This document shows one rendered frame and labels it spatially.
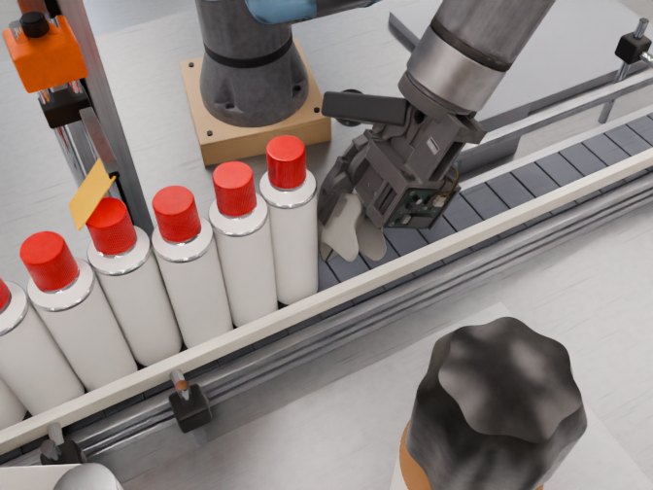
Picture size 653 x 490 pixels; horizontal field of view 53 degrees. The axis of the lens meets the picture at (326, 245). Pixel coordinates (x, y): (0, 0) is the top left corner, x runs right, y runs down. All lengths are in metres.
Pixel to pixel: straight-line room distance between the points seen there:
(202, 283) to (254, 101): 0.37
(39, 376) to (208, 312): 0.15
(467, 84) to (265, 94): 0.39
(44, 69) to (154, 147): 0.47
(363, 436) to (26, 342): 0.30
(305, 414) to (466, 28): 0.37
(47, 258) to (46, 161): 0.48
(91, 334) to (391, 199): 0.28
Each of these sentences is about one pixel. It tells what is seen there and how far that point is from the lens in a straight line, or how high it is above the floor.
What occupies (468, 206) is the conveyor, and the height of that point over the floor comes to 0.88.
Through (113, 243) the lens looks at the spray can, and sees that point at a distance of 0.54.
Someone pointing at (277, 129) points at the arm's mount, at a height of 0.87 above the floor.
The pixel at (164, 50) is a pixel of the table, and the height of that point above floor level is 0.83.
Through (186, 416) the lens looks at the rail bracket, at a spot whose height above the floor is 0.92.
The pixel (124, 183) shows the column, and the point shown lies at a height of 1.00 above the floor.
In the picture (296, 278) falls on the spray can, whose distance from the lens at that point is 0.66.
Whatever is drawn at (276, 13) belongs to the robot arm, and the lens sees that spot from 0.56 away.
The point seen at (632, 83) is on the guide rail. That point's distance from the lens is 0.90.
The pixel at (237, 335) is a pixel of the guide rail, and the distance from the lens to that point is 0.64.
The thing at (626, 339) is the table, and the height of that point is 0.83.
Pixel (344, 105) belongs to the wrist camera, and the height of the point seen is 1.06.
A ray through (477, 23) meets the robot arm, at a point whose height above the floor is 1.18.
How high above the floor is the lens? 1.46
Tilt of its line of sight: 51 degrees down
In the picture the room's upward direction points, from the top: straight up
